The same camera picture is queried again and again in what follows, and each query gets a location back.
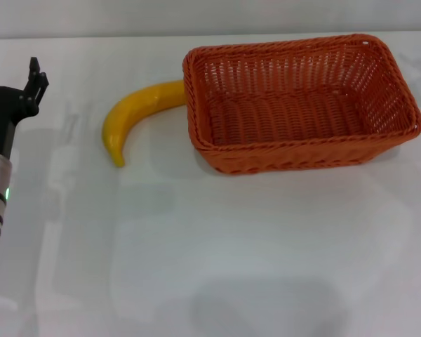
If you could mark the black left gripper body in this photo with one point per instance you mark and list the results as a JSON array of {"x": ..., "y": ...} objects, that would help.
[{"x": 1, "y": 112}]

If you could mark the orange woven plastic basket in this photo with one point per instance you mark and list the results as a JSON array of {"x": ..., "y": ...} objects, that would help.
[{"x": 301, "y": 116}]

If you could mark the yellow banana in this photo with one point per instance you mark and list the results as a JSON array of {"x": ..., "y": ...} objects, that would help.
[{"x": 144, "y": 102}]

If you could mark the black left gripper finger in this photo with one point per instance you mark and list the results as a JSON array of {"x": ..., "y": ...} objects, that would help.
[{"x": 35, "y": 84}]

